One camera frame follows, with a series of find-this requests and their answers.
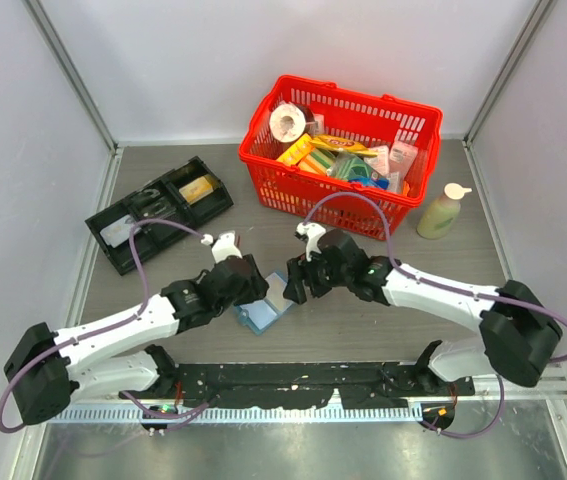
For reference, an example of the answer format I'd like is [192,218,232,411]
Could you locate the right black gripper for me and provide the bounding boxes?
[284,249,351,305]

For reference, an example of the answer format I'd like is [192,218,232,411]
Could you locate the white tape roll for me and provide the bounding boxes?
[269,103,307,143]

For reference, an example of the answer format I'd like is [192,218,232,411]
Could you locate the red plastic shopping basket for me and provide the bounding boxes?
[238,75,443,240]

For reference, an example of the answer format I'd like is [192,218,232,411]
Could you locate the green lotion bottle white cap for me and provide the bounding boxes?
[417,183,473,240]

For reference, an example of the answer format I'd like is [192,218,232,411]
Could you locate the pink white packet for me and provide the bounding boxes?
[388,141,419,176]

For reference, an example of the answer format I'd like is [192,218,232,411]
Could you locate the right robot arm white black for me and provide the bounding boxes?
[283,223,562,395]

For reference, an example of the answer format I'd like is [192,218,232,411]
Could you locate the black compartment tray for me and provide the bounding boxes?
[85,156,233,275]

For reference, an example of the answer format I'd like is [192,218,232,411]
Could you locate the blue leather card holder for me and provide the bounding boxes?
[234,271,293,335]

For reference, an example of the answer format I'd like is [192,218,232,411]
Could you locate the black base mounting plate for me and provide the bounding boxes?
[126,362,475,410]

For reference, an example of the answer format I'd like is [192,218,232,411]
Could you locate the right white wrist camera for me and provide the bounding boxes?
[295,222,326,262]

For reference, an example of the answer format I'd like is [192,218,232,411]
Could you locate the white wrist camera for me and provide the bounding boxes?
[295,222,326,262]
[200,230,243,263]

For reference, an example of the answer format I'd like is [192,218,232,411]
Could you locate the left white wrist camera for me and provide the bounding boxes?
[200,230,243,263]

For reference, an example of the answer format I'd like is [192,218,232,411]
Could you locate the dark brown credit card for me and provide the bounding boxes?
[138,197,176,220]

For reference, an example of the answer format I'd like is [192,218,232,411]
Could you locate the green patterned packet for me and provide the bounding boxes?
[327,152,390,190]

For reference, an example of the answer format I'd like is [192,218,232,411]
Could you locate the yellow chips bag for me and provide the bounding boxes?
[310,134,377,157]

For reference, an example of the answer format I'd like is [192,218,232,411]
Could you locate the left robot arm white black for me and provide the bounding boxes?
[0,254,269,433]

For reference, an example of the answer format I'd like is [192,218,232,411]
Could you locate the yellow orange box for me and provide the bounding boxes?
[277,134,335,175]

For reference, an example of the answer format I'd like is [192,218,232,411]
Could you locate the aluminium frame rail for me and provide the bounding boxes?
[25,357,567,404]

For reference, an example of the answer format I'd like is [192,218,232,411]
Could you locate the white card in tray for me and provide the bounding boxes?
[99,215,135,248]

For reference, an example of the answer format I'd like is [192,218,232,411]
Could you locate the white slotted cable duct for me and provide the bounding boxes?
[50,402,423,424]

